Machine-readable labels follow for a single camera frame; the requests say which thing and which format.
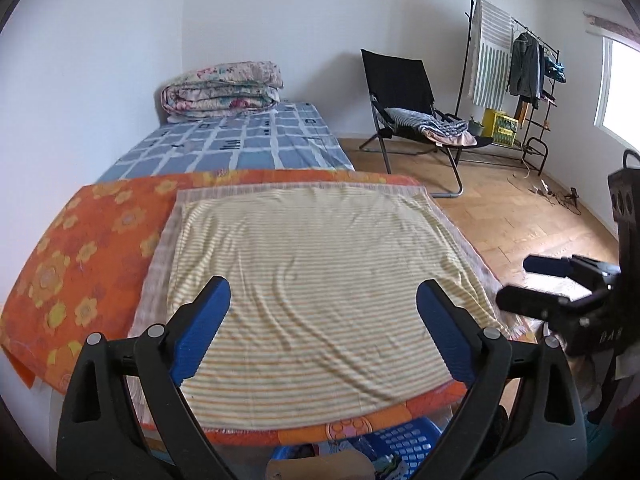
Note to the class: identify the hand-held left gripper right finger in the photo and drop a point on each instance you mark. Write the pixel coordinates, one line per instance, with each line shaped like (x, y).
(445, 330)

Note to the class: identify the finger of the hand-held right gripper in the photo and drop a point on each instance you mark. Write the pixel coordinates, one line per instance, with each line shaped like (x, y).
(545, 265)
(530, 302)

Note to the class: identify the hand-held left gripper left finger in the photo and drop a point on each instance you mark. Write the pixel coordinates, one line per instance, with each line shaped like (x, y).
(205, 330)

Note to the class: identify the blue plastic basket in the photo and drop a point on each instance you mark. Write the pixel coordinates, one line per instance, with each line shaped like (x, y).
(405, 437)

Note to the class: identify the striped yellow towel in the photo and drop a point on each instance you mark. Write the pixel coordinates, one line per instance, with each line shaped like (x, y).
(310, 260)

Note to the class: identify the orange floral cloth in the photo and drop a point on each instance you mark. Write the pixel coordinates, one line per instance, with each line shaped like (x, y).
(90, 250)

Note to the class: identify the yellow plastic crate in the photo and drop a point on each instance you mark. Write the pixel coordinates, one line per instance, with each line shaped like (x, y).
(500, 127)

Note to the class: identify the printed packet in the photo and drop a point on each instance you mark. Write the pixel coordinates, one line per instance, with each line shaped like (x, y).
(390, 467)

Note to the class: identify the pale pink garment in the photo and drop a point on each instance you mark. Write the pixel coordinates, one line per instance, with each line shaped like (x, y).
(455, 139)

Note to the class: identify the window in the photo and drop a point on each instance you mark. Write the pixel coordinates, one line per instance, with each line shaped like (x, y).
(622, 95)

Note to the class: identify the brown cardboard piece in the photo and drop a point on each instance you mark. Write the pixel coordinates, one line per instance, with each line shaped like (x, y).
(320, 466)

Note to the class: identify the bed with blue checked sheet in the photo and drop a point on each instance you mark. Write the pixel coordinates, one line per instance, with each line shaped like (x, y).
(250, 145)

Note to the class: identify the grey striped garment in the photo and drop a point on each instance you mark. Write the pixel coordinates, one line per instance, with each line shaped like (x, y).
(415, 120)

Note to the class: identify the teal hanging garment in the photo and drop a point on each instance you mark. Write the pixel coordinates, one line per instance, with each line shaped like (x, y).
(555, 70)

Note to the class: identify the dark hanging jacket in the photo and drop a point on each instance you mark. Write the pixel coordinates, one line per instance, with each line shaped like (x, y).
(525, 70)

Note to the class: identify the hanging green striped towel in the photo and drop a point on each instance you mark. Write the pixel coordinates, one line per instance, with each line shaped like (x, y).
(492, 55)

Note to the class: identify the black folding chair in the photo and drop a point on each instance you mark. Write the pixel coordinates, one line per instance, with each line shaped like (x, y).
(395, 80)

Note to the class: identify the folded floral quilt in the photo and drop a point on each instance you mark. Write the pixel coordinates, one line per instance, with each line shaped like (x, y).
(220, 90)

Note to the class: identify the black clothes rack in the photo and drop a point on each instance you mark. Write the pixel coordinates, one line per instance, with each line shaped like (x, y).
(470, 35)

